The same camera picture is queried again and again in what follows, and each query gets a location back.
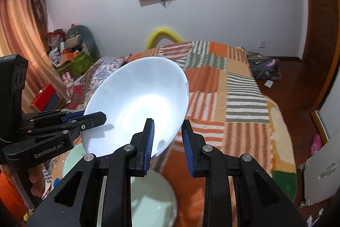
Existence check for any mint green plate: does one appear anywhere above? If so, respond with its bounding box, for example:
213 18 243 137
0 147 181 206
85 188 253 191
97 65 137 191
97 168 178 227

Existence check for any white spotted bowl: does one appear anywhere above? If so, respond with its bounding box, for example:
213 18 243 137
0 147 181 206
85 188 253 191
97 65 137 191
81 56 190 159

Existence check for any mint green bowl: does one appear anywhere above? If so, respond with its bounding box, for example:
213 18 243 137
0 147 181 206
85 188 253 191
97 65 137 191
62 143 86 177

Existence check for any left hand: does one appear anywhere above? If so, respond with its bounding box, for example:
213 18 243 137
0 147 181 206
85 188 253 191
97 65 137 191
0 162 46 198

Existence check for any red box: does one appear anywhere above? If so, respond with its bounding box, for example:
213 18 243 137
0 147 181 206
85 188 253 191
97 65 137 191
29 84 61 112

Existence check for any pink rabbit toy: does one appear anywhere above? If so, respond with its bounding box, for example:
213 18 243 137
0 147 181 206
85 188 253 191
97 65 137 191
62 72 74 98

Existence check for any patterned geometric quilt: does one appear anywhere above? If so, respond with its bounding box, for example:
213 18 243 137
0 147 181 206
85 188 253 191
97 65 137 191
62 54 131 112

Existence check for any pink shoe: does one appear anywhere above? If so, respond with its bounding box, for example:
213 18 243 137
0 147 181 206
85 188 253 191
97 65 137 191
309 134 323 156

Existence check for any green storage box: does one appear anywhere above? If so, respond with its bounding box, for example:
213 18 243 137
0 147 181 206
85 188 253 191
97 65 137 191
56 51 98 78

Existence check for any orange striped patchwork blanket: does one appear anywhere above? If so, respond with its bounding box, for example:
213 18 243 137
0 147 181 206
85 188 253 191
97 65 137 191
140 41 297 226

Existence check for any orange curtain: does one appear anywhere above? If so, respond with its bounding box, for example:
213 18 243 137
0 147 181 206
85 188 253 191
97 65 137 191
1 0 66 113

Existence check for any grey plush toy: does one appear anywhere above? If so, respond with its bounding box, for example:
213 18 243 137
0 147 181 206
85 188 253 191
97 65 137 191
64 25 100 59

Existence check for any white wardrobe with hearts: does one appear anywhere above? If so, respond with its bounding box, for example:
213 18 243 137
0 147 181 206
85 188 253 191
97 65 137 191
311 75 339 144

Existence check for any dark bag on floor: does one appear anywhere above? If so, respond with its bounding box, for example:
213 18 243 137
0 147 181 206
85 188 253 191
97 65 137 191
246 51 281 81

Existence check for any brown wooden door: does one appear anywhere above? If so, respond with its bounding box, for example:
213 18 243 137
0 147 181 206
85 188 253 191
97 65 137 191
303 0 339 111

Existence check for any yellow foam arch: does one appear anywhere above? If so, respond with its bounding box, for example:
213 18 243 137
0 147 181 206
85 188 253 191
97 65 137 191
145 28 184 50

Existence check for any wall socket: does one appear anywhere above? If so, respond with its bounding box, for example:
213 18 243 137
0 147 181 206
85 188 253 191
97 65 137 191
259 41 266 48

